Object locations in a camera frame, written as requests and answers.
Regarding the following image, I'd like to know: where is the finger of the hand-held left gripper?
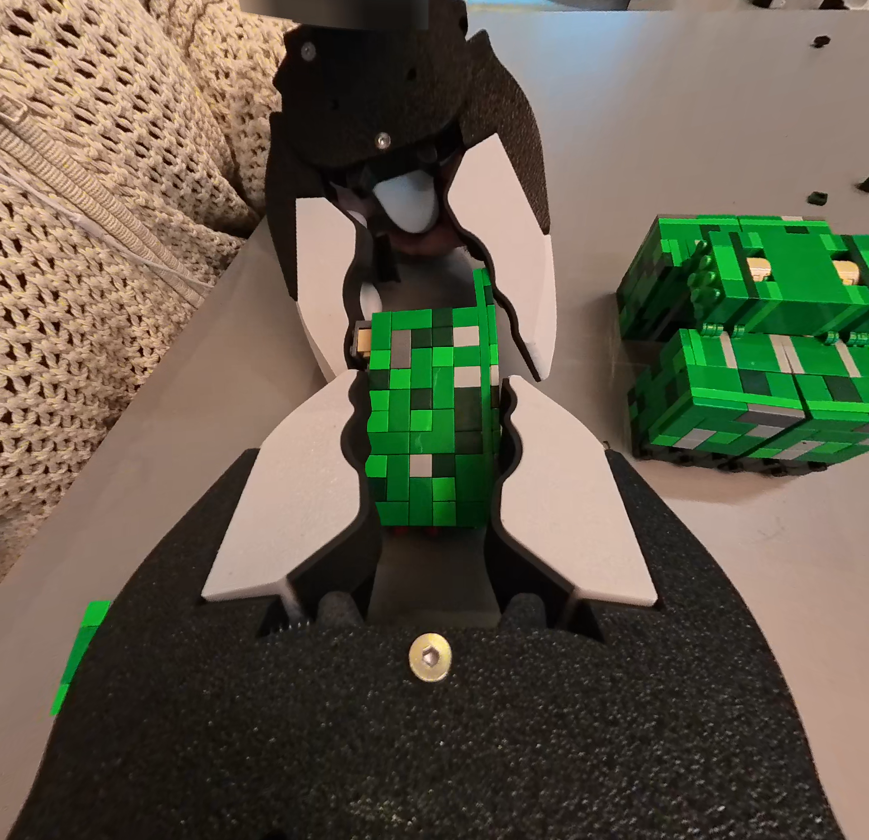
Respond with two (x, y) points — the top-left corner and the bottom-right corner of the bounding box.
(296, 197), (377, 380)
(448, 132), (559, 384)

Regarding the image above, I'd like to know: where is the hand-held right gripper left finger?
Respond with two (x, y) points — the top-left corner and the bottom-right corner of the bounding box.
(201, 370), (387, 625)

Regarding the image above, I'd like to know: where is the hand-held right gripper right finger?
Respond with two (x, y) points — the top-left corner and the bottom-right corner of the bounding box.
(486, 374), (659, 625)

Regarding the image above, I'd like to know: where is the hollow green lego block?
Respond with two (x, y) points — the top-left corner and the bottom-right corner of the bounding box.
(353, 267), (506, 535)

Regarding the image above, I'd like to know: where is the green lego panel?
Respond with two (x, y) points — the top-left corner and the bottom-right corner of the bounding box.
(49, 599), (113, 719)

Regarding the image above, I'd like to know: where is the large green lego assembly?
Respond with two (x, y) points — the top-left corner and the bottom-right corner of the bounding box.
(616, 213), (869, 479)

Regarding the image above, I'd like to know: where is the beige knit sweater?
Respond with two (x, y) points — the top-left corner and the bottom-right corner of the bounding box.
(0, 0), (289, 576)

